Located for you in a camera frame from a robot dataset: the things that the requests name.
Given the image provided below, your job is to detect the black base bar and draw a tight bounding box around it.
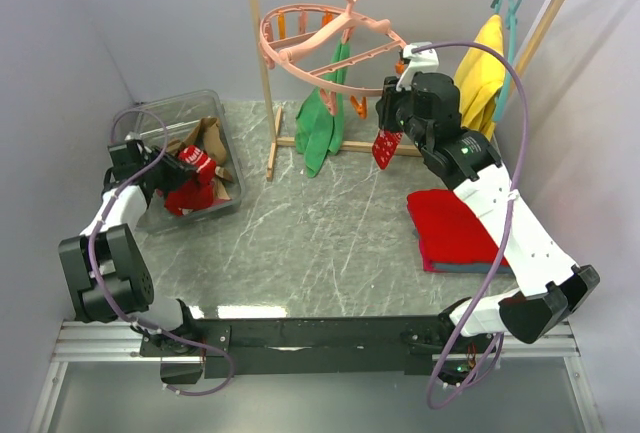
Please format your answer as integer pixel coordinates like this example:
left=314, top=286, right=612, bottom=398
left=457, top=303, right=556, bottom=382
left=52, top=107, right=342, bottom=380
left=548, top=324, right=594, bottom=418
left=139, top=316, right=476, bottom=378

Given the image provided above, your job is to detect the clear plastic bin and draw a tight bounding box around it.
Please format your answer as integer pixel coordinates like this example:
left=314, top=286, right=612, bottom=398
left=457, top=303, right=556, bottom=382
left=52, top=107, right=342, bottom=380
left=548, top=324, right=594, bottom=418
left=111, top=90, right=246, bottom=233

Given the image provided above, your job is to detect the red folded towel stack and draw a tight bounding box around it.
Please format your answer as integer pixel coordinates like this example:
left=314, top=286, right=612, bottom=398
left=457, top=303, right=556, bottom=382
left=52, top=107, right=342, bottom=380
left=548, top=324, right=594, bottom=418
left=407, top=189, right=498, bottom=275

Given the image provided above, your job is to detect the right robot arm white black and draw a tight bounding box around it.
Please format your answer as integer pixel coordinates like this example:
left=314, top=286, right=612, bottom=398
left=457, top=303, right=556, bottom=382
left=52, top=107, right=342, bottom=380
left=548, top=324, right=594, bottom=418
left=372, top=73, right=600, bottom=352

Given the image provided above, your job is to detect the pink round clip hanger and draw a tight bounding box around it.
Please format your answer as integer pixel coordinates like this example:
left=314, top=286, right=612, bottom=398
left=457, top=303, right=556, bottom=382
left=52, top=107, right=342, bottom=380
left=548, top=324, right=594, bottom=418
left=258, top=0, right=406, bottom=115

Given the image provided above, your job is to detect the yellow hanging cloth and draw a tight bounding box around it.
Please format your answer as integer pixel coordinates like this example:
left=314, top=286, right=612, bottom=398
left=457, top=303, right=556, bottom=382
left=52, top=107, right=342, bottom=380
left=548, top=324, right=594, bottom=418
left=453, top=13, right=506, bottom=142

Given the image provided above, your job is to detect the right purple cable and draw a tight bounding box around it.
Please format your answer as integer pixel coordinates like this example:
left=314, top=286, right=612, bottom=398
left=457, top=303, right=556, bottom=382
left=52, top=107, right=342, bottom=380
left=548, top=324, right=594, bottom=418
left=425, top=41, right=530, bottom=410

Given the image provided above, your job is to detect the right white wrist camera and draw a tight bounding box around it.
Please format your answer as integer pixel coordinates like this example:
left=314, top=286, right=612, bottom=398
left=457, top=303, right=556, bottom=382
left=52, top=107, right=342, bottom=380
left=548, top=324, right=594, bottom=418
left=396, top=42, right=439, bottom=91

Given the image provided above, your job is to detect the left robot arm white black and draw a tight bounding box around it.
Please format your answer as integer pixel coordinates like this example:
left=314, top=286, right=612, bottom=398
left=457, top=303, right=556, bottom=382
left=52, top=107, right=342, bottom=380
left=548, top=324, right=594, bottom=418
left=58, top=139, right=200, bottom=355

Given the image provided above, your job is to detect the red sock front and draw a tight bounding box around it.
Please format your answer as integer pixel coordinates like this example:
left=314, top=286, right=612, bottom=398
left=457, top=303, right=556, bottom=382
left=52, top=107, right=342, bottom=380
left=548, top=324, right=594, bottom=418
left=164, top=180, right=215, bottom=217

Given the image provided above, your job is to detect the red patterned sock pair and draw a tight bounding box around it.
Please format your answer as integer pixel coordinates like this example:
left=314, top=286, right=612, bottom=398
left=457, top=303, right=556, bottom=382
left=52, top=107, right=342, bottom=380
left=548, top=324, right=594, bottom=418
left=178, top=145, right=217, bottom=185

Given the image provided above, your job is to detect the teal plastic hanger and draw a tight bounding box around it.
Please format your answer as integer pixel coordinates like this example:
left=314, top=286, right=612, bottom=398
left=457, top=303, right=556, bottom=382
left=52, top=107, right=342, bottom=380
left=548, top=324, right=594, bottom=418
left=491, top=0, right=523, bottom=123

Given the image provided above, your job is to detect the green hanging cloth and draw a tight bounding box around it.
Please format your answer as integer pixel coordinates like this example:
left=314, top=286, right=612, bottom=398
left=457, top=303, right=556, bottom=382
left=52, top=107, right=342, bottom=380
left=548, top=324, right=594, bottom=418
left=293, top=38, right=351, bottom=179

